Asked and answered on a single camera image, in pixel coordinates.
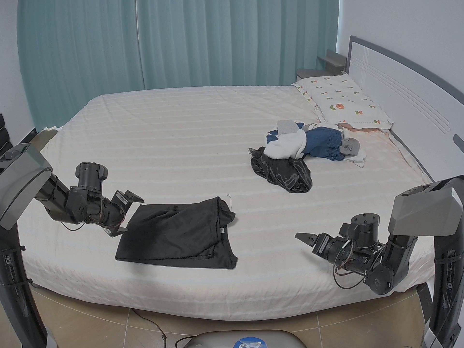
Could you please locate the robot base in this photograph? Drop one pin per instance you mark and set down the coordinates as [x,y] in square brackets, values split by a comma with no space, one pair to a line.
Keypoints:
[235,341]

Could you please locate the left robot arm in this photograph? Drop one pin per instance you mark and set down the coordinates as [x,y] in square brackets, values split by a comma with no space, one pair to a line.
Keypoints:
[21,183]

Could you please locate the bed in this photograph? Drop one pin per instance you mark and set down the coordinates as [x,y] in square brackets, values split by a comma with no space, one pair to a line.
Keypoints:
[199,140]

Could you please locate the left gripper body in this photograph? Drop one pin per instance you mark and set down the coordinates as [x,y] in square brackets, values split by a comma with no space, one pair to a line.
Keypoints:
[118,212]

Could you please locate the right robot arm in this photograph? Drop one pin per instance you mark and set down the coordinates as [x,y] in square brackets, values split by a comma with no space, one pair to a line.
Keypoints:
[417,212]

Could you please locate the grey bedside table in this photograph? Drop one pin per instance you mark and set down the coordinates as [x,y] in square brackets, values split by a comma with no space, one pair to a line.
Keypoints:
[326,63]

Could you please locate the pile of clothes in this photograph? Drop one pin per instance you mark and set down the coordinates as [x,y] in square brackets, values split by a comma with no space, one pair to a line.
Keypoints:
[308,147]

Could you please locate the white printed pillow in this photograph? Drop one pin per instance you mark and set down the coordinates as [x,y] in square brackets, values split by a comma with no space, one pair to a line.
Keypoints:
[344,100]

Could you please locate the black T-shirt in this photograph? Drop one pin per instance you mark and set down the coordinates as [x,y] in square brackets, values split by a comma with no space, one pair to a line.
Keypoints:
[181,237]

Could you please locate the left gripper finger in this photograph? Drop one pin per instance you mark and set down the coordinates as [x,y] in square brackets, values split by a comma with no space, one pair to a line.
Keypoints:
[135,197]
[119,231]

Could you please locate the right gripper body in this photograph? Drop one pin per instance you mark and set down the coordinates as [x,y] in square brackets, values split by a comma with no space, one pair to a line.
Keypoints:
[326,247]

